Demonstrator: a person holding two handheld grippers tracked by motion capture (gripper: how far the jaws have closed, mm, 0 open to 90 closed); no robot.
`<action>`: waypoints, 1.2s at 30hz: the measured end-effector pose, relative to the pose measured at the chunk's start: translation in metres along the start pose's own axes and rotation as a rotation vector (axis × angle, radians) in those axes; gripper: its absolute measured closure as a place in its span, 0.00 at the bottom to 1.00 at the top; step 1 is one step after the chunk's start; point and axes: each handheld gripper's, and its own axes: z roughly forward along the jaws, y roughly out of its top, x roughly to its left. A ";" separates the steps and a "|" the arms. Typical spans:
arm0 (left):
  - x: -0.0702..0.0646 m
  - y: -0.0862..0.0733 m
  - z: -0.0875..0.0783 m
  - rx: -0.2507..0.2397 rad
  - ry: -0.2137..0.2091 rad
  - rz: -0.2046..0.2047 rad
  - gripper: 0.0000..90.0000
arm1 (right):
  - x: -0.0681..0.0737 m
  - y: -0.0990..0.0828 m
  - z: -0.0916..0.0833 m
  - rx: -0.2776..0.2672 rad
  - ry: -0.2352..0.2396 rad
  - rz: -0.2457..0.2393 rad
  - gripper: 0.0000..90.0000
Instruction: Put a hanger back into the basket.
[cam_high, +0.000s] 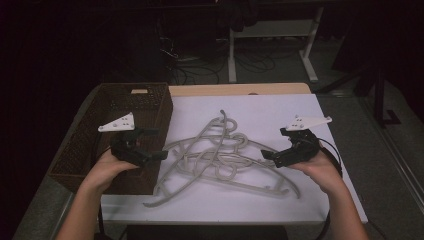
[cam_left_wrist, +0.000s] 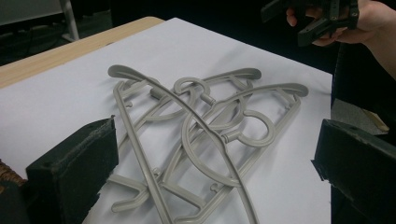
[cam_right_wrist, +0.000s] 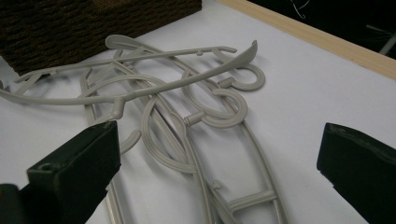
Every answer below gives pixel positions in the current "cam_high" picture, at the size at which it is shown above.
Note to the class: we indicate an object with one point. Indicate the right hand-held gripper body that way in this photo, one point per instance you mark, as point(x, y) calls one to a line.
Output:
point(301, 150)

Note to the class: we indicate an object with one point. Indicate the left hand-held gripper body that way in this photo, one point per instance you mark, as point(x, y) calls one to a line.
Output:
point(128, 146)

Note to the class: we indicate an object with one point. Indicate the brown woven basket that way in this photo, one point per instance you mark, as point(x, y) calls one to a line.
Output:
point(100, 110)

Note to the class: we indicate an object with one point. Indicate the person's right hand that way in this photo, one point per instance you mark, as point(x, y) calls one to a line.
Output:
point(321, 171)

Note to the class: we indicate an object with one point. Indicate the person's left hand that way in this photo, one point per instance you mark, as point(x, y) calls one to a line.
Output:
point(105, 171)

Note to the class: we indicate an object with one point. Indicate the white board sheet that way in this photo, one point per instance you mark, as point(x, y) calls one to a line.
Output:
point(266, 208)

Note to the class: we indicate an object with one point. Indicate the black metal stand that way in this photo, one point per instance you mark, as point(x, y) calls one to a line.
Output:
point(378, 96)

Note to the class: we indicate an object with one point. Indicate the dark cloth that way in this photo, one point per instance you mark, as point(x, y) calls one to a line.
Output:
point(238, 15)

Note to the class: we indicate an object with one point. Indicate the white metal desk frame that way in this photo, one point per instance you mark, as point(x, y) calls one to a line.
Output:
point(232, 60)

